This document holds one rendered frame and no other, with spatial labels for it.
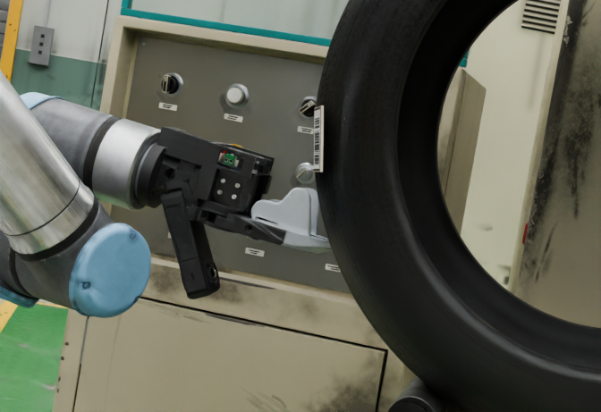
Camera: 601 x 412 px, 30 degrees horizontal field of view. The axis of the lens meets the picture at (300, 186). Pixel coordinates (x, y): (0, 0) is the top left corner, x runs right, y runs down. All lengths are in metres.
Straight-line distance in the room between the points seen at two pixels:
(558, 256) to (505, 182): 3.11
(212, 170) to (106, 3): 8.87
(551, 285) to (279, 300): 0.49
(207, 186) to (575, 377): 0.40
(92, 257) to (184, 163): 0.18
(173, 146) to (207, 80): 0.62
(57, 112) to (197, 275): 0.23
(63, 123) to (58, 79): 8.78
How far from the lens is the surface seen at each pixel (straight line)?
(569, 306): 1.37
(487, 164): 4.44
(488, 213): 4.46
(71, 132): 1.18
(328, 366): 1.68
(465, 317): 0.99
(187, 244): 1.16
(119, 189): 1.16
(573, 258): 1.36
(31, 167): 1.01
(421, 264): 0.99
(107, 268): 1.05
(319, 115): 1.02
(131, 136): 1.16
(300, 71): 1.73
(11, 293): 1.17
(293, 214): 1.12
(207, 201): 1.13
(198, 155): 1.15
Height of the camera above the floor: 1.14
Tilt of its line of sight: 3 degrees down
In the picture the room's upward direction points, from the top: 10 degrees clockwise
